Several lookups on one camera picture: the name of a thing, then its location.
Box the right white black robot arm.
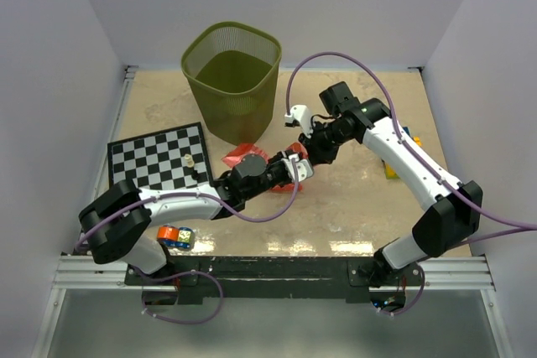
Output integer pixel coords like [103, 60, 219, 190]
[285, 82, 483, 287]

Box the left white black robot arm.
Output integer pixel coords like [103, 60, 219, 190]
[76, 150, 313, 284]

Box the orange blue toy car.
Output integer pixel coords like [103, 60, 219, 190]
[156, 225, 195, 250]

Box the colourful toy block stack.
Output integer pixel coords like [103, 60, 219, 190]
[383, 137, 422, 179]

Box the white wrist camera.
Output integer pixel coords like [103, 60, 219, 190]
[283, 153, 314, 184]
[284, 105, 314, 138]

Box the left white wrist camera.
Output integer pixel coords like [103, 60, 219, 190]
[283, 153, 314, 184]

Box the olive green mesh trash bin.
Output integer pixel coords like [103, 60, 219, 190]
[181, 21, 282, 145]

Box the black white chessboard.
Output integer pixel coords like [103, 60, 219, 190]
[107, 122, 213, 190]

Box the red plastic trash bag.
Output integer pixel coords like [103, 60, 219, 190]
[222, 142, 307, 193]

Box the cream chess piece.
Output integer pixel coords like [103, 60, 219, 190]
[184, 154, 195, 169]

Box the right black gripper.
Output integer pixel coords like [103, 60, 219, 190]
[300, 119, 353, 165]

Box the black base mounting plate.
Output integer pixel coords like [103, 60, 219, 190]
[125, 256, 424, 307]

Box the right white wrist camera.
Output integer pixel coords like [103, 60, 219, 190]
[284, 105, 314, 138]

